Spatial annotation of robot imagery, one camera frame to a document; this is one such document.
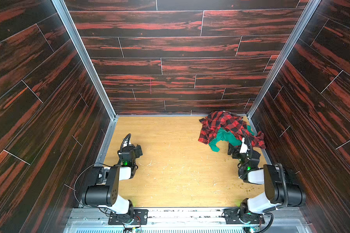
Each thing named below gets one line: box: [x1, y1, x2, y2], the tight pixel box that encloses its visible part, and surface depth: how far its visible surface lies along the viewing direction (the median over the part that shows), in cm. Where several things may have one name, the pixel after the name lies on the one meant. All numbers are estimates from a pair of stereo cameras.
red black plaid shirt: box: [197, 110, 266, 149], surface depth 103 cm
